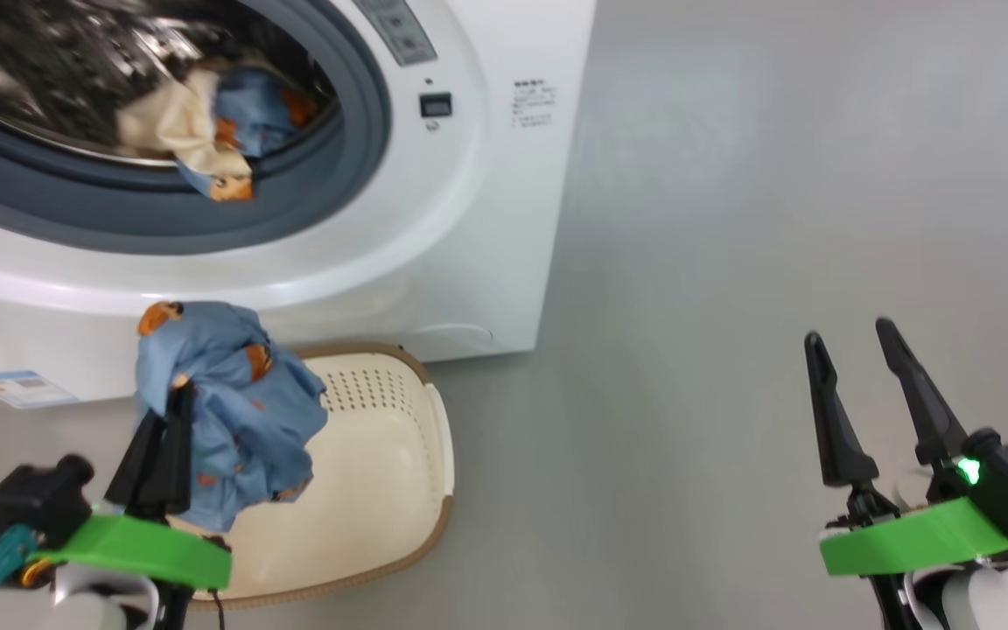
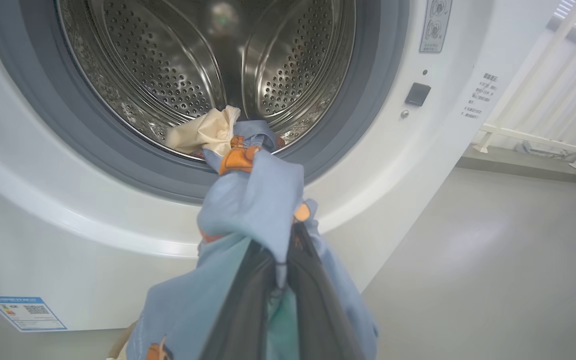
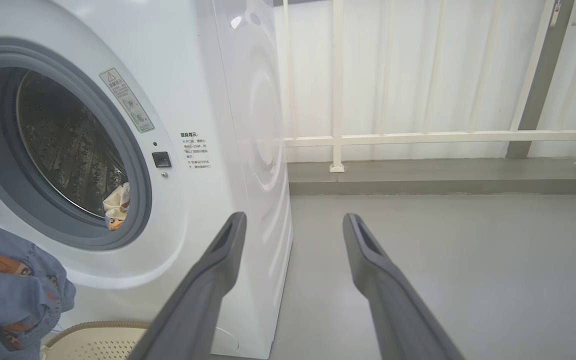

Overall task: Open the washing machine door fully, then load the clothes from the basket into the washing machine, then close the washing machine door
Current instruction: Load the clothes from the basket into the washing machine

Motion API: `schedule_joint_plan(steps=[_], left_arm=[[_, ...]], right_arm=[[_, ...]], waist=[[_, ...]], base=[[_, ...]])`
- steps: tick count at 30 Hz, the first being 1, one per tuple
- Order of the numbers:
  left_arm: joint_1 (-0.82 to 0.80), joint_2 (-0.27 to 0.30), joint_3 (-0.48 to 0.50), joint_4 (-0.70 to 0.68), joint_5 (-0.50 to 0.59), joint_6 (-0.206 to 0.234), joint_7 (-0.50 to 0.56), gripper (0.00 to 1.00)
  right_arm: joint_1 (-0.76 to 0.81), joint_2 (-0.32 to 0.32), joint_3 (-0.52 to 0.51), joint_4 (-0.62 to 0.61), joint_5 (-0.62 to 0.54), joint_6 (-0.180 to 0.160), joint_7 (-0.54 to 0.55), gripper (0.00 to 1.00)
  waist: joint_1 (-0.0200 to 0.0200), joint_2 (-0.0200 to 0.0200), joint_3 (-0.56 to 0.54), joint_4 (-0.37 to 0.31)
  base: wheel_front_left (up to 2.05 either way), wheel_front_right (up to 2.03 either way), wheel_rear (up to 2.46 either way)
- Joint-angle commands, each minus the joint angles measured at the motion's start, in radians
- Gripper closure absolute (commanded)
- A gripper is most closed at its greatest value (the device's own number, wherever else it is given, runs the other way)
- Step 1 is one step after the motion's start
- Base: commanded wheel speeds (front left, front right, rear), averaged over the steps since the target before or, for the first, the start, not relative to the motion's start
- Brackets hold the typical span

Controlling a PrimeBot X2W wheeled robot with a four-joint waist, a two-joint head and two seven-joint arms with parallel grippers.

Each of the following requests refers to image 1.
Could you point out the blue energy label sticker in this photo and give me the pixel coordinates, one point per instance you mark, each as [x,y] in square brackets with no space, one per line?
[18,389]

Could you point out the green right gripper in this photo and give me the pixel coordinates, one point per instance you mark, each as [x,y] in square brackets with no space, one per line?
[915,538]

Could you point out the blue bear-print garment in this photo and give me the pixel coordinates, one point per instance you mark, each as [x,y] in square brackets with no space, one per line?
[259,109]
[241,420]

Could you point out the cream perforated laundry basket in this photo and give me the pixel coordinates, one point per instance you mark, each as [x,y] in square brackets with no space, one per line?
[373,490]

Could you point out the white front-load washing machine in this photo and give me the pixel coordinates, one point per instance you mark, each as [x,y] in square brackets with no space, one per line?
[469,219]

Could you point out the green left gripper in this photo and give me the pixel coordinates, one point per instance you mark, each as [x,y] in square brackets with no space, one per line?
[145,551]

